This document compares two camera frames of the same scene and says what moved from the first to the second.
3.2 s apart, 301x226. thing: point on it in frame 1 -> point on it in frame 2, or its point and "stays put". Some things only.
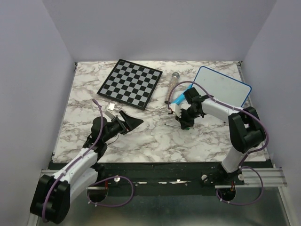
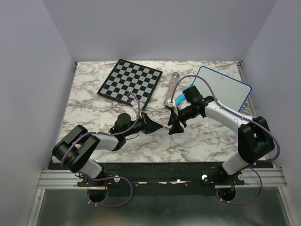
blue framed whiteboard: (223, 88) stays put
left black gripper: (130, 123) -> (149, 125)
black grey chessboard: (130, 83) stays put
